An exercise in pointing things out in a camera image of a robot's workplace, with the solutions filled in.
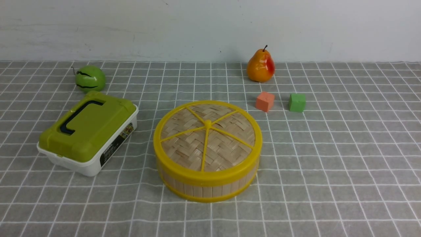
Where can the yellow bamboo steamer lid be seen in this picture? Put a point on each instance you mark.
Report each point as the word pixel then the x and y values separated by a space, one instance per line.
pixel 207 143

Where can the yellow bamboo steamer basket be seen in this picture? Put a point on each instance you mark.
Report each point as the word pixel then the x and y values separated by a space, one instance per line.
pixel 208 193

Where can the orange foam cube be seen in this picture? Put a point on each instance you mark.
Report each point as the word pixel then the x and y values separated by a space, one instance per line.
pixel 265 101

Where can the orange yellow toy pear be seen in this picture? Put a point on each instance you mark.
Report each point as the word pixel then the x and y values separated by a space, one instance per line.
pixel 261 66

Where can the green foam cube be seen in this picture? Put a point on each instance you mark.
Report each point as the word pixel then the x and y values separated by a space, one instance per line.
pixel 297 102

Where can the green toy apple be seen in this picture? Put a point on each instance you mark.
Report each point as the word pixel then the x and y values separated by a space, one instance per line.
pixel 89 78

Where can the green lidded white box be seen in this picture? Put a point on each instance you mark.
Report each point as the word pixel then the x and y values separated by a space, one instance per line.
pixel 87 136

